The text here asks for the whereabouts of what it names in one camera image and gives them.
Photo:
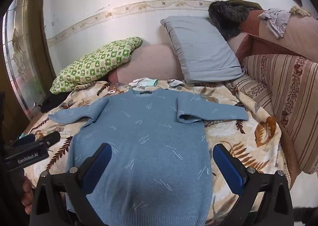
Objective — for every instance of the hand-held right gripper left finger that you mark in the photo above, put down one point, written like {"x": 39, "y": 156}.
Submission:
{"x": 98, "y": 166}

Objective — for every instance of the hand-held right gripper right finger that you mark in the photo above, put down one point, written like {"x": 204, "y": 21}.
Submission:
{"x": 228, "y": 170}

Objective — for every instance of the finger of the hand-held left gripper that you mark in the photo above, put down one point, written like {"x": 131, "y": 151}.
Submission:
{"x": 24, "y": 139}
{"x": 51, "y": 137}

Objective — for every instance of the blue knit sweater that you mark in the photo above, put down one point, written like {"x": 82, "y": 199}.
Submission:
{"x": 146, "y": 156}

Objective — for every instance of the person's left hand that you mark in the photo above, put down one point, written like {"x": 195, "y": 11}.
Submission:
{"x": 26, "y": 193}

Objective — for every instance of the leaf print fleece blanket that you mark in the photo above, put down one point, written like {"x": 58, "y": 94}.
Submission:
{"x": 248, "y": 151}

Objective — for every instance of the black cloth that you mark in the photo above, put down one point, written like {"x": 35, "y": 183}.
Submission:
{"x": 53, "y": 103}

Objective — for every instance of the wooden door with patterned glass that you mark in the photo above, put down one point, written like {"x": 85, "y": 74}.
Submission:
{"x": 22, "y": 62}

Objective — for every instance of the green checkered pillow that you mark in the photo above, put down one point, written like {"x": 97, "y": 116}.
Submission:
{"x": 97, "y": 64}

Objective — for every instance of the white socks with teal cuff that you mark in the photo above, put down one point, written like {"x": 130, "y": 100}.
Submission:
{"x": 144, "y": 82}

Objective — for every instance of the striped floral quilt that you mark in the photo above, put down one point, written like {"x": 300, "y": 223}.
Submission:
{"x": 293, "y": 96}

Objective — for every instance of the small grey socks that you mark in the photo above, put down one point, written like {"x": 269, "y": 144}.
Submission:
{"x": 176, "y": 83}

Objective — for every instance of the pink bed sheet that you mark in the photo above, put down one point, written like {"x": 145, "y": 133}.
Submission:
{"x": 154, "y": 64}

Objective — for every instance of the grey-blue pillow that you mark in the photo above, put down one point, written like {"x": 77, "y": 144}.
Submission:
{"x": 201, "y": 47}

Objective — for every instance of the pink quilted cover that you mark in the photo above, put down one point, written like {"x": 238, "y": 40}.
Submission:
{"x": 298, "y": 37}

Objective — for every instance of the fur hood jacket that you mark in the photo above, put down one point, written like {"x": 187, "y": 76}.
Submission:
{"x": 227, "y": 17}

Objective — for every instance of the light purple garment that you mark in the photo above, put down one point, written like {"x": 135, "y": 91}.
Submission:
{"x": 277, "y": 21}

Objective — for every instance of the cream cloth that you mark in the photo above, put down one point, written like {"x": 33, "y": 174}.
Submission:
{"x": 300, "y": 11}

